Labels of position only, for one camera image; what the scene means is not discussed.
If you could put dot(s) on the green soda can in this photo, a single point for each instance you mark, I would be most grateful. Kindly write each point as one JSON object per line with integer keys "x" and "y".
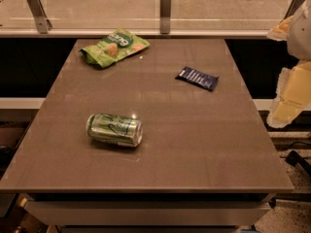
{"x": 115, "y": 130}

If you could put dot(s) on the white drawer front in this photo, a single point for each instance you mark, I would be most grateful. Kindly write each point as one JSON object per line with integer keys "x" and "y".
{"x": 148, "y": 213}

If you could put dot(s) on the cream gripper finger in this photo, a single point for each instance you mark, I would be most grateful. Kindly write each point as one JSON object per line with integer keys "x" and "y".
{"x": 281, "y": 30}
{"x": 293, "y": 95}

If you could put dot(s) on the dark blue candy bar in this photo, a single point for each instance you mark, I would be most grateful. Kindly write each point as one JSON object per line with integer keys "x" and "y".
{"x": 195, "y": 77}

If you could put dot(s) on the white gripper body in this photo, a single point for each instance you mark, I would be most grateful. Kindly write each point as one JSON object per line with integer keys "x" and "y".
{"x": 300, "y": 36}

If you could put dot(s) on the left metal glass bracket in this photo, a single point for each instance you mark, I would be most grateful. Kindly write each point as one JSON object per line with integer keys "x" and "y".
{"x": 43, "y": 24}

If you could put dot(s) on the green snack bag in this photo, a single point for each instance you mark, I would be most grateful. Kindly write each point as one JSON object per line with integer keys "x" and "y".
{"x": 113, "y": 48}

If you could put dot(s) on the right metal glass bracket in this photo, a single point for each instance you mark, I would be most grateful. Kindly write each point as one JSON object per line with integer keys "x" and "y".
{"x": 295, "y": 4}

